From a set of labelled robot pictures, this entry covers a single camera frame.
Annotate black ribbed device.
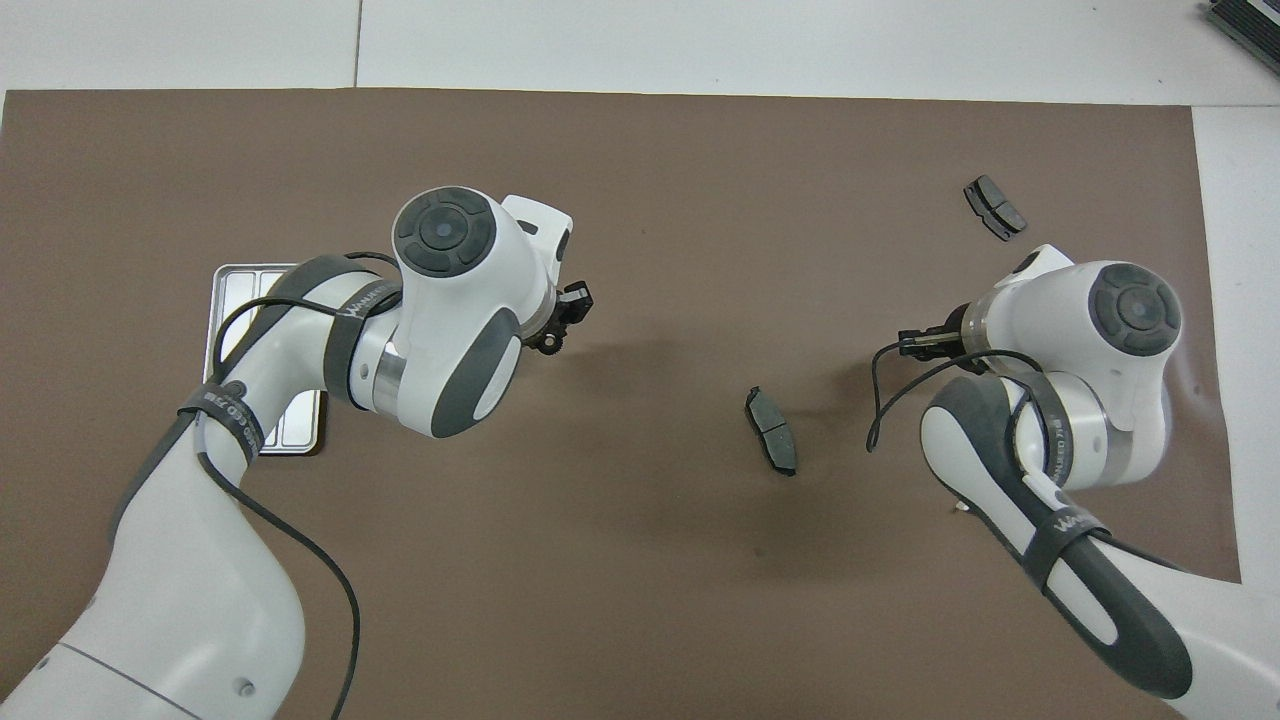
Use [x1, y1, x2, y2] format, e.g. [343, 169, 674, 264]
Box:
[1205, 0, 1280, 76]

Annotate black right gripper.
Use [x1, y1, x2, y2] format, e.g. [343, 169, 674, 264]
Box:
[938, 305, 971, 375]

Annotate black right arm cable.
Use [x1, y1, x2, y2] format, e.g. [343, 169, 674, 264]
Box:
[865, 335, 1191, 576]

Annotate brown paper mat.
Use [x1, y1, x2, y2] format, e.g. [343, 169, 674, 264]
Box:
[0, 88, 1243, 720]

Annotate silver metal tray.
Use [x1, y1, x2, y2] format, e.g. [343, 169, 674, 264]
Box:
[203, 263, 328, 457]

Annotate dark grey brake pad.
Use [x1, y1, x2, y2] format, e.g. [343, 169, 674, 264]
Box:
[963, 175, 1029, 243]
[744, 385, 799, 478]

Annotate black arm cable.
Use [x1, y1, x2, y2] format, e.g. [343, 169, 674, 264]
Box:
[865, 335, 1191, 576]
[195, 250, 406, 720]

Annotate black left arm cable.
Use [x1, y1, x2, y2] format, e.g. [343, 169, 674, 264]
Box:
[195, 250, 406, 720]

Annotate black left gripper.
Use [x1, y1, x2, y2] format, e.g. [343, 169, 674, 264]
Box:
[536, 282, 595, 343]

